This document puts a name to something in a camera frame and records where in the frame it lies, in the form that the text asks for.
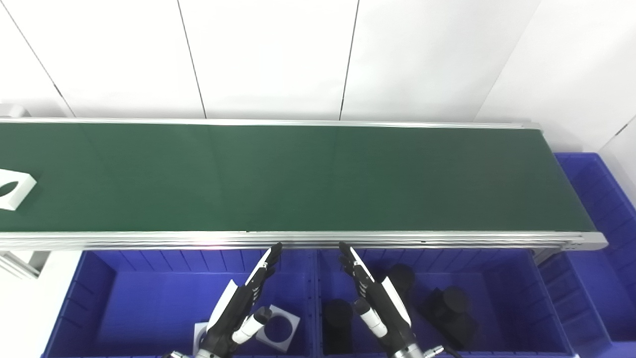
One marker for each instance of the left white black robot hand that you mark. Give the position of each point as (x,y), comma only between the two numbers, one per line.
(233,308)

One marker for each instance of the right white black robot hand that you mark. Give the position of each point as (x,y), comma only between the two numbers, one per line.
(385,308)

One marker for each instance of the white square part round hole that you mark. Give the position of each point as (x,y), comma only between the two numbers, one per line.
(199,338)
(290,330)
(22,191)

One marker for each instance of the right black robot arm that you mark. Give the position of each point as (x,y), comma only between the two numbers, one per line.
(407,352)

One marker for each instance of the blue bin with white parts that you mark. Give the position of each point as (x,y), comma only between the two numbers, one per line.
(149,298)

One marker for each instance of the blue bin with black cylinders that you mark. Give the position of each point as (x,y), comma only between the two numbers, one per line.
(507,298)

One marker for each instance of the blue plastic bin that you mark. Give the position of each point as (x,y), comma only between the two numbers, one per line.
(596,278)

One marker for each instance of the aluminium conveyor support leg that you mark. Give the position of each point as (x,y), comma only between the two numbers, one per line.
(22,263)

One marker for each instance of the green conveyor belt aluminium frame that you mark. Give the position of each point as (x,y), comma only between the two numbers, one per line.
(298,179)

